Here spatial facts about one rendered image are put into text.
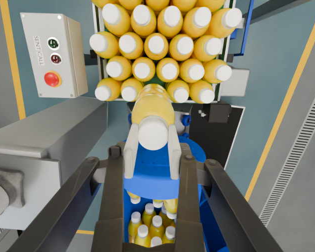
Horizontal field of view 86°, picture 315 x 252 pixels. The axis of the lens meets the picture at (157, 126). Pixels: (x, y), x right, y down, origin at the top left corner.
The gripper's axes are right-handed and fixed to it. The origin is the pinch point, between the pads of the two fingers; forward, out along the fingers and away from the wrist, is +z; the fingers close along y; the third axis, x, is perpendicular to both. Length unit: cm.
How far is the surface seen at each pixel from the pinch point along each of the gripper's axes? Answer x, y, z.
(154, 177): -17.4, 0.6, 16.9
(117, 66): 7.1, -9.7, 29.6
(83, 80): 2.3, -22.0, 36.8
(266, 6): 27, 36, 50
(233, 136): -54, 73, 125
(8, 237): -186, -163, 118
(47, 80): 3.0, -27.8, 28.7
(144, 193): -22.4, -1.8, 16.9
